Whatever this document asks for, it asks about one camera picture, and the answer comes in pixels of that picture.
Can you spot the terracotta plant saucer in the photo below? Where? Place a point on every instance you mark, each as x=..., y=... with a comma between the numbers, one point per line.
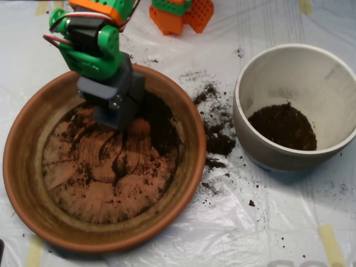
x=27, y=180

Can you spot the beige masking tape strip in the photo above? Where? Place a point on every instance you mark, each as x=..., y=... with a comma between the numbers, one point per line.
x=331, y=244
x=305, y=7
x=59, y=5
x=34, y=253
x=41, y=7

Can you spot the green orange robot arm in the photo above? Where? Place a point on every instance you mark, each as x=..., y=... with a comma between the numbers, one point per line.
x=89, y=61

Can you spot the dark soil heap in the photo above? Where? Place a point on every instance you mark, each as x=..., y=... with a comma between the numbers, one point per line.
x=161, y=122

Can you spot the small dark maroon crumb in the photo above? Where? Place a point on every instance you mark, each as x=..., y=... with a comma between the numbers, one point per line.
x=251, y=203

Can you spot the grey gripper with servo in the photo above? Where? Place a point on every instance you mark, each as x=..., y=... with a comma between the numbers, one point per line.
x=103, y=94

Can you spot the dark object at edge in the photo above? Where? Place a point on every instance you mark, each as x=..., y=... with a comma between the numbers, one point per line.
x=1, y=250

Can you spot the clear plastic cover sheet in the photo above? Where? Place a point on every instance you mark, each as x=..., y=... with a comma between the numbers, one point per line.
x=292, y=217

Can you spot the dark soil layer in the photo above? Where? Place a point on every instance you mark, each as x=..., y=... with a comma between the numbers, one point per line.
x=283, y=130

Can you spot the white ceramic pot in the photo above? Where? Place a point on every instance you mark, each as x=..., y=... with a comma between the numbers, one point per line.
x=278, y=161

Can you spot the spilled soil patch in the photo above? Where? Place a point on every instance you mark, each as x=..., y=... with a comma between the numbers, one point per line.
x=219, y=144

